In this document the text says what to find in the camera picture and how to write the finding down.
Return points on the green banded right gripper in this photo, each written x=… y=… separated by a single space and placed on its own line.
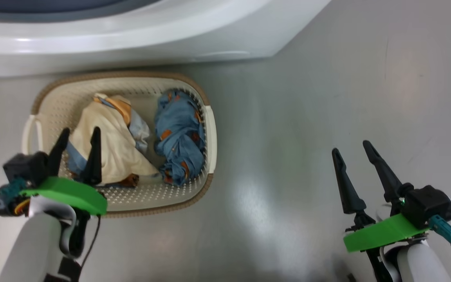
x=382 y=233

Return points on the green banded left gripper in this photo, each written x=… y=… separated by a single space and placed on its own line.
x=73 y=194

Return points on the blue garment with cream lining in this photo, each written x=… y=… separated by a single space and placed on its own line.
x=137 y=131

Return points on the blue patterned garment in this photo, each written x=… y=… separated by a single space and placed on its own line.
x=180 y=137

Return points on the cream perforated laundry basket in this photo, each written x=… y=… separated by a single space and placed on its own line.
x=170 y=196

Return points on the white washing machine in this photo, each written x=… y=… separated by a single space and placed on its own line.
x=131 y=39

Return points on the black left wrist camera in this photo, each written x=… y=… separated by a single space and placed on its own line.
x=26 y=167

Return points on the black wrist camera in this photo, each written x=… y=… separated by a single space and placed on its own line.
x=427 y=205
x=26 y=167

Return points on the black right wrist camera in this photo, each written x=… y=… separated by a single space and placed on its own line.
x=427 y=205

